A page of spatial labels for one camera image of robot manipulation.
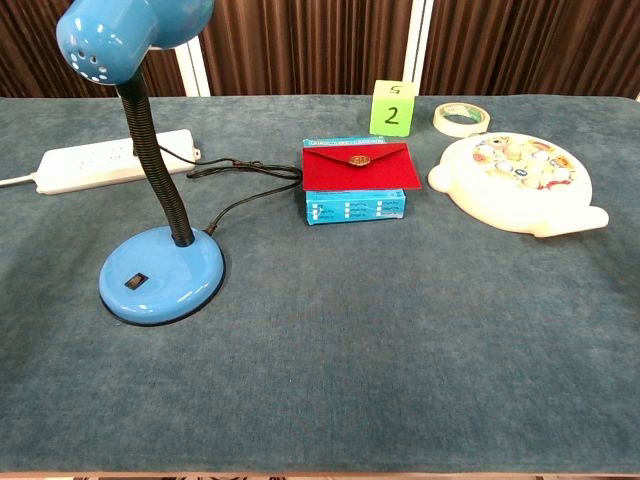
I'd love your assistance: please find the blue gooseneck desk lamp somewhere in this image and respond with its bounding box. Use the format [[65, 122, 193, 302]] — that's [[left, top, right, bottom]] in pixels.
[[55, 0, 227, 327]]

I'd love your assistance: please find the red envelope with seal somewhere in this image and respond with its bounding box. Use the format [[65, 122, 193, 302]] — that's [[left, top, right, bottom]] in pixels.
[[301, 141, 423, 193]]

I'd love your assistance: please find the black lamp power cord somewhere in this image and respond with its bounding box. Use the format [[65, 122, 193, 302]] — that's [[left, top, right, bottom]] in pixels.
[[160, 145, 304, 235]]

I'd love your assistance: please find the brown curtain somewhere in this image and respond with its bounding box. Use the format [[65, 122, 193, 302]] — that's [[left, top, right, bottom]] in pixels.
[[0, 0, 640, 99]]

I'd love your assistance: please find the blue cardboard box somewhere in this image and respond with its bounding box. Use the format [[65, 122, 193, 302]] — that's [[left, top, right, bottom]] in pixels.
[[302, 136, 408, 227]]

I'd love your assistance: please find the roll of masking tape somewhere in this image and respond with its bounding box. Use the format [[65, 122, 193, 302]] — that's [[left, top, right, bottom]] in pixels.
[[432, 102, 492, 139]]

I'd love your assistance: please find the white power strip cable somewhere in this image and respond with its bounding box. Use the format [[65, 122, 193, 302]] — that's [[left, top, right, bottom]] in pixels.
[[0, 172, 39, 188]]

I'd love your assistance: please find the white power strip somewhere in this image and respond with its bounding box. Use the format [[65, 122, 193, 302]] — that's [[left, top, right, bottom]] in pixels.
[[30, 128, 202, 196]]

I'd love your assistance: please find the teal table cloth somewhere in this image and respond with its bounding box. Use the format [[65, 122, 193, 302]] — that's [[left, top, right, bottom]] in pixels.
[[0, 94, 640, 475]]

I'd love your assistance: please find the white fishing game toy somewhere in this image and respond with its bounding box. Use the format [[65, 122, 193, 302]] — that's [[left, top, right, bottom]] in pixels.
[[426, 131, 611, 239]]

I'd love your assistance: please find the green number cube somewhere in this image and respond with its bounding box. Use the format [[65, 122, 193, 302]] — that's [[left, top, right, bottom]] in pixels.
[[369, 79, 418, 138]]

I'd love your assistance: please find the white partition post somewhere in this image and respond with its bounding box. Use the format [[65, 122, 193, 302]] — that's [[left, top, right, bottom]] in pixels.
[[402, 0, 435, 96], [174, 35, 212, 98]]

